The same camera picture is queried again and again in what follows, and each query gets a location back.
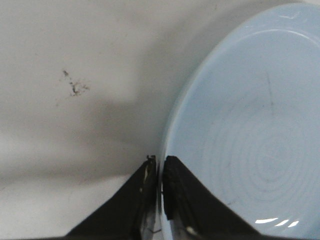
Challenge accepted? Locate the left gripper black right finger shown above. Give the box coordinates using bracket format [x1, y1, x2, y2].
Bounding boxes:
[162, 155, 261, 237]

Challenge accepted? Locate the light blue round plate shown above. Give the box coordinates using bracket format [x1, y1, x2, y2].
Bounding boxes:
[162, 3, 320, 240]

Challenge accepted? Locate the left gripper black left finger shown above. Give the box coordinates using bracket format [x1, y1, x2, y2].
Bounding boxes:
[67, 155, 157, 237]

